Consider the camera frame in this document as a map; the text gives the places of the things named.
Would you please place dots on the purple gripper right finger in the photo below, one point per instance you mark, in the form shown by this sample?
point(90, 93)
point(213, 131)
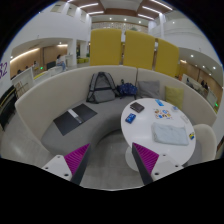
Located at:
point(153, 166)

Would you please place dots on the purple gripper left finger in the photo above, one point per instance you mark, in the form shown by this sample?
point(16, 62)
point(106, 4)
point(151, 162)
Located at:
point(70, 167)

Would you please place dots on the light blue folded towel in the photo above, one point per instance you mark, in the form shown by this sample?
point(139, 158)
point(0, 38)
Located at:
point(169, 134)

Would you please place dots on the round white table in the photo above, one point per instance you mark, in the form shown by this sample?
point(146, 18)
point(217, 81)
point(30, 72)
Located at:
point(140, 132)

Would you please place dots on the black open folder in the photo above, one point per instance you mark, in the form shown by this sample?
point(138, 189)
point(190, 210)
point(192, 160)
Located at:
point(73, 118)

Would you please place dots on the blue card box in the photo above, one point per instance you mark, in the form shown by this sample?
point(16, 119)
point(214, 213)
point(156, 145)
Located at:
point(130, 118)

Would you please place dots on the curved beige sofa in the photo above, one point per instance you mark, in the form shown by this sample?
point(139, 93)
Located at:
point(43, 103)

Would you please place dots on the colourful sticker sheet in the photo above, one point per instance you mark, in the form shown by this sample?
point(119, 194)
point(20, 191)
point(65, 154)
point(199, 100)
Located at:
point(162, 114)

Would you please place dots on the small yellow blue item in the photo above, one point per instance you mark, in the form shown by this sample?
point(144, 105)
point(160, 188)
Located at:
point(191, 135)

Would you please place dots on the small blue packet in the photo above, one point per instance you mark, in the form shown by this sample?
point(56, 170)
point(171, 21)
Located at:
point(159, 102)

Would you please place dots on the white chair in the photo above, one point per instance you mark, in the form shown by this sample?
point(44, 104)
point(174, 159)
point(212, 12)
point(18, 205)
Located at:
point(206, 145)

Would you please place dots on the yellow-green cushion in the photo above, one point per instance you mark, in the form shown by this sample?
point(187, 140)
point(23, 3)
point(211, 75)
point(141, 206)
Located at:
point(174, 96)

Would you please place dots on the grey cushion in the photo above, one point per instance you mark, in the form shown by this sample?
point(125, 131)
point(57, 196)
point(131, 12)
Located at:
point(149, 89)

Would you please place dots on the dark blue bag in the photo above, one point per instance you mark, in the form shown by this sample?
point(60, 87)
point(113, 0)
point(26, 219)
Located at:
point(126, 89)

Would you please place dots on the grey backpack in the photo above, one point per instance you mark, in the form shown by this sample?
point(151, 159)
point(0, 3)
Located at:
point(102, 88)

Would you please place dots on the person in background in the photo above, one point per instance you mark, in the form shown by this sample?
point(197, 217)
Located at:
point(60, 62)

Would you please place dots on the right yellow acoustic panel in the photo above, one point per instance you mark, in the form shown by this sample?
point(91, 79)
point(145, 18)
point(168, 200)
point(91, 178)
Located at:
point(166, 58)

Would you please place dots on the left yellow acoustic panel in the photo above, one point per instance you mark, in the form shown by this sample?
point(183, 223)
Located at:
point(105, 47)

